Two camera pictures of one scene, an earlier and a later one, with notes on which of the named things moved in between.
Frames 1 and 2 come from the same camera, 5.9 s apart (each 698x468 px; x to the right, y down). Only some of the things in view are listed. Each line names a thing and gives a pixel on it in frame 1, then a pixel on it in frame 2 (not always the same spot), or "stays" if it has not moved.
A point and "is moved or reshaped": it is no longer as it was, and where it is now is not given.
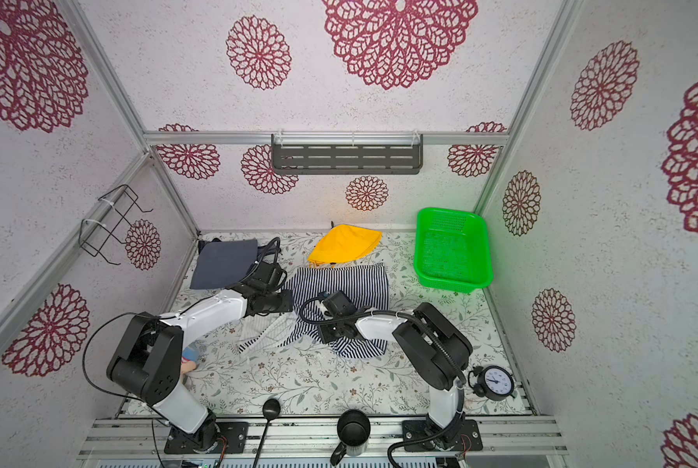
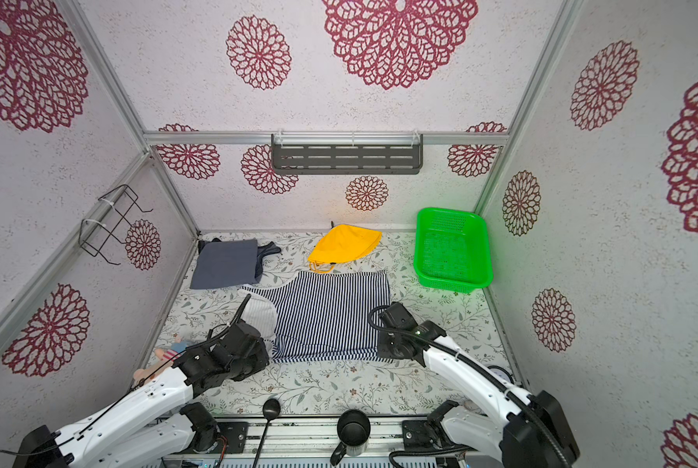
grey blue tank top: (221, 263) stays
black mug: (353, 429) stays
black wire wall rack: (113, 215) stays
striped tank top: (368, 285) is moved or reshaped
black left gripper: (288, 304) -> (263, 360)
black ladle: (271, 409) stays
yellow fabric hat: (343, 243) stays
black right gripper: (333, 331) -> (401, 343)
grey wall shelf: (348, 154) stays
